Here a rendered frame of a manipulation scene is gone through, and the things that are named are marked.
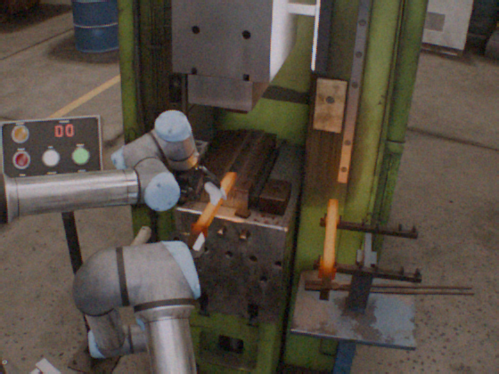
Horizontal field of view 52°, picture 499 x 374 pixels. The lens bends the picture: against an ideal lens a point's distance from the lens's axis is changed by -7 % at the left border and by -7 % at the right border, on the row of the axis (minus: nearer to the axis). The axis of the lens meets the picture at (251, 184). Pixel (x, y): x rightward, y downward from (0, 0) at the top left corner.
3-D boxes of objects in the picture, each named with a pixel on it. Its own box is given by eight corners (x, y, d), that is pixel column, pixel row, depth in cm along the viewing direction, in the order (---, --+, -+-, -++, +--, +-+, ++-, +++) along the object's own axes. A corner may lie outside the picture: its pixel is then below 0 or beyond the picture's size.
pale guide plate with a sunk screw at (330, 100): (340, 133, 170) (346, 83, 161) (312, 128, 172) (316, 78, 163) (340, 130, 172) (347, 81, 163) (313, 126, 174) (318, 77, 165)
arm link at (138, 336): (133, 342, 140) (128, 313, 134) (174, 337, 143) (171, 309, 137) (135, 364, 134) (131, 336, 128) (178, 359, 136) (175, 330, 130)
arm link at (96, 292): (59, 299, 92) (94, 369, 132) (119, 292, 94) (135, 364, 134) (57, 241, 98) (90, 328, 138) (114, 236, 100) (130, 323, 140)
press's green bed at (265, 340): (269, 398, 221) (276, 325, 196) (186, 378, 229) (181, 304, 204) (295, 311, 267) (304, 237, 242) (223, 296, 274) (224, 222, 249)
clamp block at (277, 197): (283, 216, 177) (285, 200, 174) (257, 212, 179) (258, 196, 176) (290, 197, 187) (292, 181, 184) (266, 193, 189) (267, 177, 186)
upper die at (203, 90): (251, 111, 161) (252, 82, 156) (187, 102, 165) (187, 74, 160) (281, 66, 195) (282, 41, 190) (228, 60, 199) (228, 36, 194)
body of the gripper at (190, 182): (173, 199, 142) (162, 174, 132) (183, 171, 146) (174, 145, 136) (200, 203, 140) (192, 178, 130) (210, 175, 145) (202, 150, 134)
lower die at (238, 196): (247, 210, 180) (248, 188, 175) (190, 199, 184) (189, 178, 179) (275, 151, 214) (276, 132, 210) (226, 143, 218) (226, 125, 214)
